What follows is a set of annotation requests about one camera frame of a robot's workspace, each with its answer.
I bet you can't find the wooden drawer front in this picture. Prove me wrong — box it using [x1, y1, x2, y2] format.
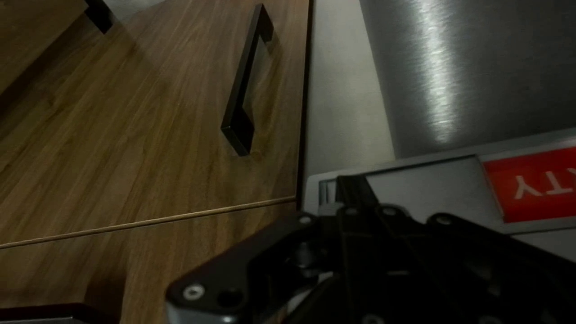
[0, 197, 302, 324]

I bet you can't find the black cabinet door handle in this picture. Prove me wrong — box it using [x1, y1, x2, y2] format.
[220, 3, 279, 159]
[83, 0, 117, 37]

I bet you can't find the stainless steel dishwasher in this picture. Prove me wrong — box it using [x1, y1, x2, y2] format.
[297, 0, 576, 285]

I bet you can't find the wooden cabinet door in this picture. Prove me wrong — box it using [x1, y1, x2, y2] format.
[0, 0, 315, 249]
[0, 0, 88, 96]

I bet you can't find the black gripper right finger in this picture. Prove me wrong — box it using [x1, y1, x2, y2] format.
[349, 175, 576, 324]

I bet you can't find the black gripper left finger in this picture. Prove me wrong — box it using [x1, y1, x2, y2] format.
[164, 175, 353, 324]

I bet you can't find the slider sign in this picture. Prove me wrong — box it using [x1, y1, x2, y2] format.
[302, 129, 576, 244]

